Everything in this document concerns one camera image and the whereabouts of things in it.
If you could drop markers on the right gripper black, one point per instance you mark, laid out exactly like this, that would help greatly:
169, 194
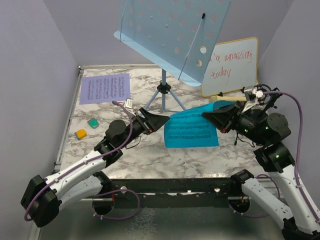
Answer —
221, 117

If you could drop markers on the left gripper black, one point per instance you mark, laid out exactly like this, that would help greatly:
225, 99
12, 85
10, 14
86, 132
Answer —
153, 121

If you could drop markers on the cream toy microphone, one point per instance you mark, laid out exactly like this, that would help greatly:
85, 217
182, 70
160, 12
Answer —
216, 98

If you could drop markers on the cyan sheet music page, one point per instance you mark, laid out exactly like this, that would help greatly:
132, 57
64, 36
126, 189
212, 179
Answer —
189, 129

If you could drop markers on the black tripod with shock mount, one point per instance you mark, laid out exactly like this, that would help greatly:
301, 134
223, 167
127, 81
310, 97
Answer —
260, 102

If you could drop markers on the black round-base mic stand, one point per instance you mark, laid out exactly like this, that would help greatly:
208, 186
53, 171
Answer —
273, 100

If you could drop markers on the lilac sheet music page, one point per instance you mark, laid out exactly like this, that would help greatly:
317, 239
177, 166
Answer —
105, 89

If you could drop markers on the light blue music stand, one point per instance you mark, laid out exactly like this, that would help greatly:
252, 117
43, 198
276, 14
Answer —
179, 36

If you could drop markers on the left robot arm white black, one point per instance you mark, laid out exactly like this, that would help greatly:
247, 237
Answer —
44, 197

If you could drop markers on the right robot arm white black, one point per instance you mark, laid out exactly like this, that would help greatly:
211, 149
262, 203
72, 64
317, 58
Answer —
267, 131

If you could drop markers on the green eraser block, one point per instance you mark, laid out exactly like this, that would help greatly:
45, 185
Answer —
93, 123

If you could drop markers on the yellow eraser block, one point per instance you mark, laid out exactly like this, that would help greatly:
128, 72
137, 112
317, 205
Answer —
80, 134

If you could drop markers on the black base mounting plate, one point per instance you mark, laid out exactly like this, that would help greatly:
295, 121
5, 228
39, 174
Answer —
182, 192

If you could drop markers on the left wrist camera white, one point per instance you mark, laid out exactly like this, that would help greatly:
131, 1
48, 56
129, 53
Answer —
128, 103

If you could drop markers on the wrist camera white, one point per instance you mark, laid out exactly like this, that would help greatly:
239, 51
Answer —
252, 96
128, 103

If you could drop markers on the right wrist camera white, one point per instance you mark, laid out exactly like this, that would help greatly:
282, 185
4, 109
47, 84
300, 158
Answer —
252, 96

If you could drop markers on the whiteboard with yellow frame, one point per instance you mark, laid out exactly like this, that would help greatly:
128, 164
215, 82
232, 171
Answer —
233, 66

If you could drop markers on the aluminium rail frame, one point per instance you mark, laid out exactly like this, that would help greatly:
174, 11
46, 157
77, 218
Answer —
55, 162

